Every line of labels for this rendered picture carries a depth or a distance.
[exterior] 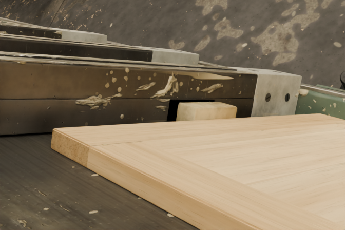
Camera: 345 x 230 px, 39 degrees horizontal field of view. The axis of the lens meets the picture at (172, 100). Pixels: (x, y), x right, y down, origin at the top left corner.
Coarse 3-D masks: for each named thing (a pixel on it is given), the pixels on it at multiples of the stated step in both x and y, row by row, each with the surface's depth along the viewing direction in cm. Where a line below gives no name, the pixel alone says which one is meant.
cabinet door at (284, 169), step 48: (96, 144) 39; (144, 144) 42; (192, 144) 45; (240, 144) 48; (288, 144) 52; (336, 144) 56; (144, 192) 34; (192, 192) 31; (240, 192) 33; (288, 192) 36; (336, 192) 37
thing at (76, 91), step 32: (0, 64) 42; (32, 64) 44; (64, 64) 47; (96, 64) 50; (128, 64) 55; (160, 64) 61; (0, 96) 43; (32, 96) 45; (64, 96) 48; (96, 96) 50; (128, 96) 53; (160, 96) 57; (192, 96) 61; (224, 96) 66; (256, 96) 71; (288, 96) 77; (0, 128) 43; (32, 128) 46
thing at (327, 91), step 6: (0, 18) 158; (6, 18) 161; (24, 24) 147; (30, 24) 148; (108, 42) 118; (222, 66) 95; (306, 84) 83; (312, 90) 80; (318, 90) 79; (324, 90) 78; (330, 90) 78; (336, 96) 77; (342, 96) 76
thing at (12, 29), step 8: (0, 24) 96; (8, 24) 99; (16, 24) 104; (0, 32) 96; (8, 32) 98; (16, 32) 99; (24, 32) 100; (32, 32) 101; (40, 32) 103; (48, 32) 104; (56, 32) 105; (64, 32) 107; (72, 32) 108; (80, 32) 110; (88, 32) 114; (72, 40) 108; (80, 40) 110; (88, 40) 111; (96, 40) 113; (104, 40) 115
